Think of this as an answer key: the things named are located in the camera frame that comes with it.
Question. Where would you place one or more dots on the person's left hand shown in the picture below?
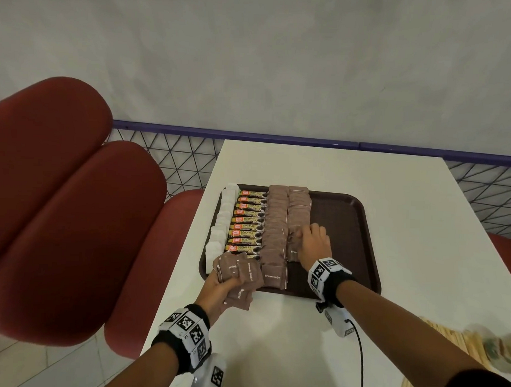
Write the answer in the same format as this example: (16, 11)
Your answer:
(212, 296)

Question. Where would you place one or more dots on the person's right hand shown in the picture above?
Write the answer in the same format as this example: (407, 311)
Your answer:
(316, 245)

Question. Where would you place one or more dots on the brown plastic tray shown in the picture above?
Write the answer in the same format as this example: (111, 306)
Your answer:
(346, 236)

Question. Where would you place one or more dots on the row of brown sugar packets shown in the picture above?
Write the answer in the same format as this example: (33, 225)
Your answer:
(299, 209)
(274, 242)

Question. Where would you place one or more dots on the handful of brown sugar packets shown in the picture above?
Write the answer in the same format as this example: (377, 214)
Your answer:
(246, 274)

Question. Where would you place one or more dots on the row of white tea bags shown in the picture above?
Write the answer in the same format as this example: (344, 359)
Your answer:
(214, 248)

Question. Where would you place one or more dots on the row of gold coffee sachets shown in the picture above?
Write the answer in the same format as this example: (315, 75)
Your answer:
(246, 220)

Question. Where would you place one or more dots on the white tea bag green tag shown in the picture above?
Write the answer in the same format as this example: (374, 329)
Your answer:
(232, 188)

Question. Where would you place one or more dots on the bundle of wooden stirrers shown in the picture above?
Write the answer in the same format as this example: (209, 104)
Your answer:
(455, 336)

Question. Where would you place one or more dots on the patterned paper cup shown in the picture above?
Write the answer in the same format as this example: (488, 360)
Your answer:
(499, 350)

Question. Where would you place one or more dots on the person's right forearm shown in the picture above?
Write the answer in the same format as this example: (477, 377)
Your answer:
(401, 338)

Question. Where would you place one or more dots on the right marker wristband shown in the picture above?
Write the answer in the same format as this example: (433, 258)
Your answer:
(329, 281)

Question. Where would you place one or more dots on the marker wristband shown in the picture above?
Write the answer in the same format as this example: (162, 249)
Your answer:
(183, 333)
(329, 281)

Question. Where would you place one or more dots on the left marker wristband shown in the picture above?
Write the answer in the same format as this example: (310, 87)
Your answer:
(183, 333)

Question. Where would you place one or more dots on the red padded chair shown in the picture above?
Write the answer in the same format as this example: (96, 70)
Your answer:
(506, 258)
(50, 213)

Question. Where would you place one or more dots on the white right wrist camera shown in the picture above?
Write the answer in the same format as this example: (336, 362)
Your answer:
(339, 321)

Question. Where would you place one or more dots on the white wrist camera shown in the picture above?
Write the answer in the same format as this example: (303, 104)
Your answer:
(339, 321)
(211, 378)

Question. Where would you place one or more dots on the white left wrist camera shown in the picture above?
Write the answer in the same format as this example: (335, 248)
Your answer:
(211, 378)

